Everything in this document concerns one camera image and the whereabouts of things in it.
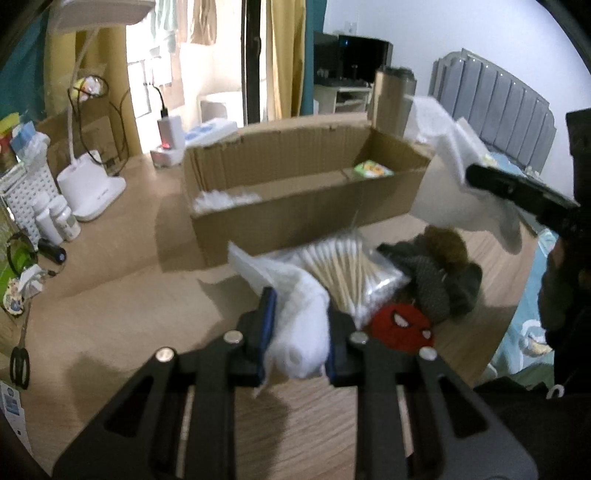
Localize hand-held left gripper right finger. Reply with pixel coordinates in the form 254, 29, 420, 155
328, 308, 539, 480

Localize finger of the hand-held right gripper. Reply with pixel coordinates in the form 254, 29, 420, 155
465, 162, 579, 228

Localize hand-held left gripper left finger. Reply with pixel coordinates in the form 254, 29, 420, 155
53, 287, 278, 480

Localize white gauze roll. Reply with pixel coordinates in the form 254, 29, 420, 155
228, 241, 334, 398

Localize white cloth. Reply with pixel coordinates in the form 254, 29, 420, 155
405, 95, 525, 256

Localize cardboard box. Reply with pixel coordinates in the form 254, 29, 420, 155
36, 114, 127, 172
181, 113, 435, 268

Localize person's right forearm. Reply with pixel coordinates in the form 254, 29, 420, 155
538, 237, 591, 346

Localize red spider mask plush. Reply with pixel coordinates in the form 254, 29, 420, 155
368, 302, 435, 357

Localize bag of cotton swabs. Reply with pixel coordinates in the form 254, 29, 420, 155
277, 230, 413, 326

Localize grey padded headboard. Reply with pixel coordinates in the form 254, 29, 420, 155
428, 48, 557, 172

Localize brown pompom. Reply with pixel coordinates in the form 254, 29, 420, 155
424, 225, 470, 267

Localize grey knitted hat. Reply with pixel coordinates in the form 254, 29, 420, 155
378, 234, 484, 325

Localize white cotton wad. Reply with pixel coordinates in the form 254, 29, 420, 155
193, 188, 262, 216

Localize colourful small packet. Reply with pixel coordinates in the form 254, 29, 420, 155
353, 160, 394, 179

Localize blue printed bedsheet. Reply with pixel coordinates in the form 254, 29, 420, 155
480, 150, 561, 386

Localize steel tumbler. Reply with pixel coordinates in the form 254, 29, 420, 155
370, 65, 417, 136

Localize white side shelf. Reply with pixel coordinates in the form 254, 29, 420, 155
314, 85, 373, 116

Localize white blue power strip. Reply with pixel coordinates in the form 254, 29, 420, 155
184, 117, 239, 149

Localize white charger block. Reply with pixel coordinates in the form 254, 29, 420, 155
150, 115, 186, 169

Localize white round stool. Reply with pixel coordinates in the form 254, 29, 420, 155
198, 91, 243, 126

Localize white desk lamp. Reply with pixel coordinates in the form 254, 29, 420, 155
46, 0, 158, 223

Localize person's dark clothing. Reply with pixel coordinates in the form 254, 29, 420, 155
475, 342, 591, 480

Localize white pill bottle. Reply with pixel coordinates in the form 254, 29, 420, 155
31, 193, 64, 246
48, 196, 82, 243

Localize small black cylinder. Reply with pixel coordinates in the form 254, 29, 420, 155
37, 237, 66, 265

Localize black scissors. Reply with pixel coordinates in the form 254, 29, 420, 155
9, 314, 31, 389

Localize flat cardboard box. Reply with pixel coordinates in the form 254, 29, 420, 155
36, 114, 127, 172

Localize yellow curtain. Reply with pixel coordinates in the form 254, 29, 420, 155
265, 0, 306, 121

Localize white perforated basket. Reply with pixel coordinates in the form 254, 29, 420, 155
0, 161, 52, 247

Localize small plush toy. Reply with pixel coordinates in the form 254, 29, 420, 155
69, 74, 110, 103

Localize black earphone cable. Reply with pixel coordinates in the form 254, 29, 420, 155
6, 230, 58, 280

